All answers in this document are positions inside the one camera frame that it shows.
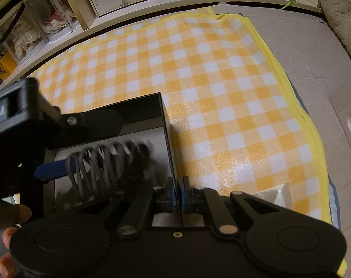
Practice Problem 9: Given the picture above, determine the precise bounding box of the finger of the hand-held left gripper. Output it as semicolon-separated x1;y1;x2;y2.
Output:
33;155;79;181
60;109;124;140

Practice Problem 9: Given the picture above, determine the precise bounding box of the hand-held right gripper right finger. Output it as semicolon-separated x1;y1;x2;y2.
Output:
179;176;283;235

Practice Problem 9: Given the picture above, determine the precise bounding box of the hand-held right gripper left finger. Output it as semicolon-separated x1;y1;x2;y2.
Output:
74;177;176;239

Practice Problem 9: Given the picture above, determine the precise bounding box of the black cardboard box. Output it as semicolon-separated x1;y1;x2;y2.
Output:
21;93;183;228

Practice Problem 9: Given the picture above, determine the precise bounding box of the person's left hand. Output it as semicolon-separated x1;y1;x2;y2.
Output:
0;204;32;278

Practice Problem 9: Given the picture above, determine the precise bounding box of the yellow cardboard box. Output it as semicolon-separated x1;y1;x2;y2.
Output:
0;51;17;82

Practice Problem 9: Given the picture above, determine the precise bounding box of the white dress doll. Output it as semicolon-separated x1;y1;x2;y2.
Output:
12;20;43;58

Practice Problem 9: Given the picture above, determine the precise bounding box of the pink dress bear doll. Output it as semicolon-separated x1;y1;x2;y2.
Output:
42;12;70;34

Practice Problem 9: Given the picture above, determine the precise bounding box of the yellow checkered mat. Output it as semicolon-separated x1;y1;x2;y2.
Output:
26;6;349;278

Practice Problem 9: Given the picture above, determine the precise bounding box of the clear doll display case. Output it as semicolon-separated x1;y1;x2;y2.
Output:
22;0;82;35

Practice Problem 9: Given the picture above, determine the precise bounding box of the blue bed sheet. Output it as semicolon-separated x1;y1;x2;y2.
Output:
327;177;342;232

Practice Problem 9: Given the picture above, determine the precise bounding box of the white quilted bed cover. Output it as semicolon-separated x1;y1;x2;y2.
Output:
214;4;351;238

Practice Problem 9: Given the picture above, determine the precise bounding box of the beige fluffy rug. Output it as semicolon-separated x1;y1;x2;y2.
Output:
320;0;351;66

